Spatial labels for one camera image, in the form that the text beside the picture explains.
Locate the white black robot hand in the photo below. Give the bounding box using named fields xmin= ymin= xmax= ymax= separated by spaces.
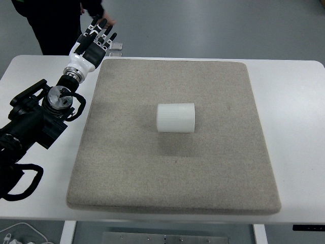
xmin=64 ymin=15 xmax=117 ymax=75

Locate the white plastic cup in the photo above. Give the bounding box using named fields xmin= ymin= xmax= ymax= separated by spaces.
xmin=156 ymin=103 xmax=196 ymax=133

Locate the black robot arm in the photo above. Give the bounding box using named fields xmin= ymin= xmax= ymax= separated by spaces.
xmin=1 ymin=16 xmax=116 ymax=175

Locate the small clear floor plate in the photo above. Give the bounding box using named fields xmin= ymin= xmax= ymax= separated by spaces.
xmin=109 ymin=42 xmax=123 ymax=57

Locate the person in black clothes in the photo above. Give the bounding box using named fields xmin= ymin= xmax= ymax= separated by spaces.
xmin=12 ymin=1 xmax=116 ymax=55

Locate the beige felt mat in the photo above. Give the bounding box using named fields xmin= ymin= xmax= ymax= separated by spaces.
xmin=67 ymin=59 xmax=281 ymax=215

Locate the black table control panel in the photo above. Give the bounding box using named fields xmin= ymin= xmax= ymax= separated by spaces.
xmin=292 ymin=225 xmax=325 ymax=232

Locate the black sleeved cable loop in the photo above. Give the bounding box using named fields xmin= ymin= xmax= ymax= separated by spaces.
xmin=0 ymin=163 xmax=44 ymax=201

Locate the white table leg frame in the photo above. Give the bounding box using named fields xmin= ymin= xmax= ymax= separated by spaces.
xmin=59 ymin=221 xmax=77 ymax=244

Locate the metal base plate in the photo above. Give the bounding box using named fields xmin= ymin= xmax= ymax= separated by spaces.
xmin=101 ymin=232 xmax=229 ymax=244

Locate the white cable on floor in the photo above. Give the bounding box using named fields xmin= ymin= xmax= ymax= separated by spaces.
xmin=0 ymin=222 xmax=51 ymax=244

